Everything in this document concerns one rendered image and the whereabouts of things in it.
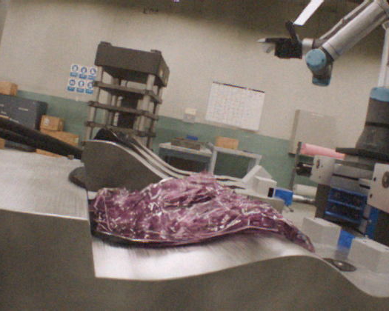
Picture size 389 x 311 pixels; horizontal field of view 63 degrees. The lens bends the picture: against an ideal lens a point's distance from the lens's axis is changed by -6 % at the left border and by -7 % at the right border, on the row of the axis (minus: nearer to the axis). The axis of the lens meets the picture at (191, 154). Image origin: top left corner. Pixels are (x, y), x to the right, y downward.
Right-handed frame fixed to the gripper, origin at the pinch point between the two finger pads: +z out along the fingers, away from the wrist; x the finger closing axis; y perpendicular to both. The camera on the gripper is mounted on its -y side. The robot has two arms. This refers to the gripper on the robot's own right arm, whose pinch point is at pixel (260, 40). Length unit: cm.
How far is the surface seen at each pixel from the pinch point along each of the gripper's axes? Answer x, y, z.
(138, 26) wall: 421, -114, 455
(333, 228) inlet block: -93, 46, -54
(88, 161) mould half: -104, 42, -13
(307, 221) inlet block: -92, 46, -50
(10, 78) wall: 265, 26, 698
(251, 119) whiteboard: 534, 61, 213
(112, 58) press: 194, -12, 291
